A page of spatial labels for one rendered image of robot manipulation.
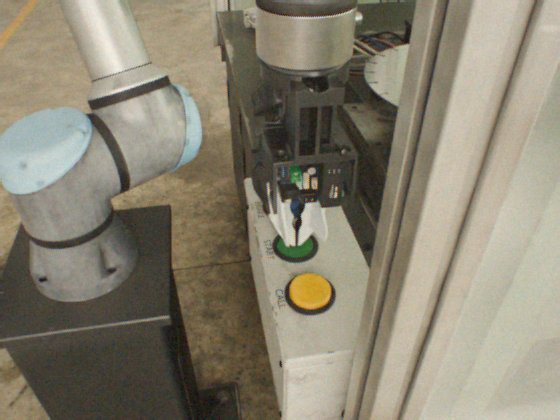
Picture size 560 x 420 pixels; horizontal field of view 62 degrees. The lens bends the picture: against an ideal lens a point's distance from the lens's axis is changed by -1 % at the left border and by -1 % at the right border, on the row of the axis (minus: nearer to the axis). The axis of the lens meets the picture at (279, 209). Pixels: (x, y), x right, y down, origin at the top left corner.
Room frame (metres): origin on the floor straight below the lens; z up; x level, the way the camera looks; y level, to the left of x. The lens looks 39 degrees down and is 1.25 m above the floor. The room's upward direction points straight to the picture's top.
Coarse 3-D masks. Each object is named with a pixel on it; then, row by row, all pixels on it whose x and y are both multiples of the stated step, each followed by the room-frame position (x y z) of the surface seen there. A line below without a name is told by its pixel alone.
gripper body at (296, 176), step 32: (288, 96) 0.33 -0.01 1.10; (320, 96) 0.31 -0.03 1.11; (288, 128) 0.33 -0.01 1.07; (320, 128) 0.31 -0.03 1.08; (288, 160) 0.31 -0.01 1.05; (320, 160) 0.31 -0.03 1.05; (352, 160) 0.32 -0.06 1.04; (288, 192) 0.31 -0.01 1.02; (320, 192) 0.32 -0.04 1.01; (352, 192) 0.32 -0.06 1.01
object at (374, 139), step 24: (360, 72) 1.19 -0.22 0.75; (360, 96) 1.04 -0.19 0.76; (360, 120) 0.75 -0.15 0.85; (360, 144) 0.70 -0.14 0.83; (384, 144) 0.67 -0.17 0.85; (360, 168) 0.69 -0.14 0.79; (384, 168) 0.60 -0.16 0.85; (360, 192) 0.66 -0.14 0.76; (360, 216) 0.60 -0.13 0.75; (360, 240) 0.54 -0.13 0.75
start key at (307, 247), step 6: (282, 240) 0.38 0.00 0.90; (306, 240) 0.38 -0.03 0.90; (312, 240) 0.38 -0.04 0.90; (282, 246) 0.37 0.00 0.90; (288, 246) 0.37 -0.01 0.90; (294, 246) 0.37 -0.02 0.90; (300, 246) 0.37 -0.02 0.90; (306, 246) 0.37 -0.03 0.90; (312, 246) 0.37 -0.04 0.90; (282, 252) 0.36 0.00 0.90; (288, 252) 0.36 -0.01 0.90; (294, 252) 0.36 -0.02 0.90; (300, 252) 0.36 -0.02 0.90; (306, 252) 0.36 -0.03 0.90
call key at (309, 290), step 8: (296, 280) 0.32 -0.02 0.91; (304, 280) 0.32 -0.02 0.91; (312, 280) 0.32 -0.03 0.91; (320, 280) 0.32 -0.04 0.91; (296, 288) 0.30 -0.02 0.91; (304, 288) 0.30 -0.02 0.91; (312, 288) 0.30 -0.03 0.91; (320, 288) 0.30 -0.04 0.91; (328, 288) 0.30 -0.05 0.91; (296, 296) 0.29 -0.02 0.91; (304, 296) 0.29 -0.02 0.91; (312, 296) 0.29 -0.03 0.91; (320, 296) 0.29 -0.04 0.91; (328, 296) 0.30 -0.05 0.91; (296, 304) 0.29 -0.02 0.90; (304, 304) 0.29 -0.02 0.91; (312, 304) 0.29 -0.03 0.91; (320, 304) 0.29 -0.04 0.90
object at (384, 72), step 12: (396, 48) 0.84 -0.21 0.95; (372, 60) 0.78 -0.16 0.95; (384, 60) 0.78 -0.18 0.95; (396, 60) 0.78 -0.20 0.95; (372, 72) 0.73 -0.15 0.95; (384, 72) 0.73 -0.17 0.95; (396, 72) 0.73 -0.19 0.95; (372, 84) 0.68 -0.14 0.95; (384, 84) 0.68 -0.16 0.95; (396, 84) 0.68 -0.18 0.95; (384, 96) 0.64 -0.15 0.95; (396, 96) 0.64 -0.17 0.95
